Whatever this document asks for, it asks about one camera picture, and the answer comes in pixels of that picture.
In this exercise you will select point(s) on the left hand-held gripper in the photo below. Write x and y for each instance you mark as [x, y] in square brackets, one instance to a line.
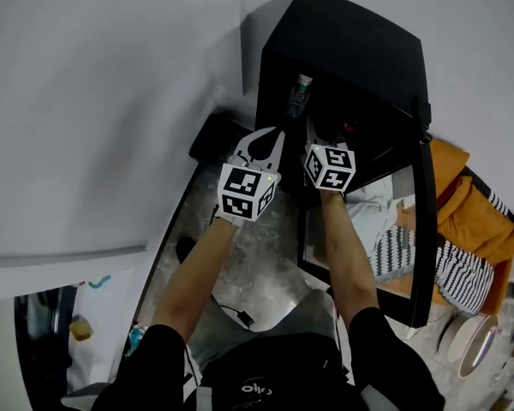
[240, 182]

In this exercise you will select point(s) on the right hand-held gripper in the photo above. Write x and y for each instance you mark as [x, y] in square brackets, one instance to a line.
[334, 161]

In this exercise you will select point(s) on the dark bottle red cap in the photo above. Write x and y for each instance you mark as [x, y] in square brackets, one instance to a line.
[350, 125]

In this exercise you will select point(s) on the clear bottle blue label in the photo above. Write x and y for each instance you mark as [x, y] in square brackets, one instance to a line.
[299, 97]

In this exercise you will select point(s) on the black waste bin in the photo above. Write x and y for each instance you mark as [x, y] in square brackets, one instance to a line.
[214, 135]

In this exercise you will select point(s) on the person's left forearm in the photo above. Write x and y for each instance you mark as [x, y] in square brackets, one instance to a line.
[197, 276]

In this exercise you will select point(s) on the person's right forearm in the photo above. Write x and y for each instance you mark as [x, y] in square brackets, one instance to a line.
[347, 259]

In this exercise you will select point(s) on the white cloth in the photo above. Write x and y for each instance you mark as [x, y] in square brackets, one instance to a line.
[368, 212]

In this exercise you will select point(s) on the black cabinet fridge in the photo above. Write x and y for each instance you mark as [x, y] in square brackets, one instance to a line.
[347, 37]

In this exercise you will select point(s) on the person's black left shoe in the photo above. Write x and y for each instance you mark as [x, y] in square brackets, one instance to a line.
[185, 248]

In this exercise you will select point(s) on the orange sofa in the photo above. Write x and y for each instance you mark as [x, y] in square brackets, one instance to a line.
[447, 161]

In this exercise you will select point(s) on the black glass fridge door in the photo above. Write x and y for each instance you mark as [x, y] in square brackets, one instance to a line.
[426, 229]

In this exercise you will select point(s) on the person's grey trousers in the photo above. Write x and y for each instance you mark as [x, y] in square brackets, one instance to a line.
[308, 319]

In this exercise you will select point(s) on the striped throw pillow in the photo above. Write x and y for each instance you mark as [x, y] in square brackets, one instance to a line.
[499, 204]

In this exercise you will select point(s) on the black white striped blanket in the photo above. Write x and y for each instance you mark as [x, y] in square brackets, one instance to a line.
[462, 272]

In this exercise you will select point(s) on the teal curved object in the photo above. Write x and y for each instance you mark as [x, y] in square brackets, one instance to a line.
[98, 282]

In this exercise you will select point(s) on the person's black shirt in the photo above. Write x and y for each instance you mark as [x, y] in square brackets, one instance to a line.
[274, 371]

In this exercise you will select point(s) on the teal white packet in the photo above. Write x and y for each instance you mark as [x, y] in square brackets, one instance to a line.
[135, 338]

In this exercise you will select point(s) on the brown sponge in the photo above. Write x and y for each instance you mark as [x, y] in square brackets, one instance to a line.
[80, 330]

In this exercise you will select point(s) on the dark framed glass door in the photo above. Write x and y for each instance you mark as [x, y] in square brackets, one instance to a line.
[43, 349]

